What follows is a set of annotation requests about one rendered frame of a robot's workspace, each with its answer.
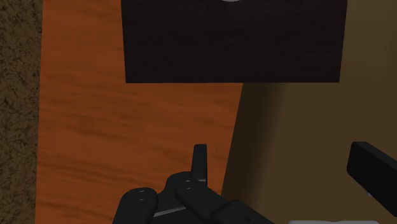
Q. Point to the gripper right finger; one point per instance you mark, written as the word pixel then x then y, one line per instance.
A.
pixel 375 170

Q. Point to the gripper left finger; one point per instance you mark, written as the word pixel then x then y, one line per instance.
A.
pixel 198 192

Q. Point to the dark robot stand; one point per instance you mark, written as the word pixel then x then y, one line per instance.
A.
pixel 232 43

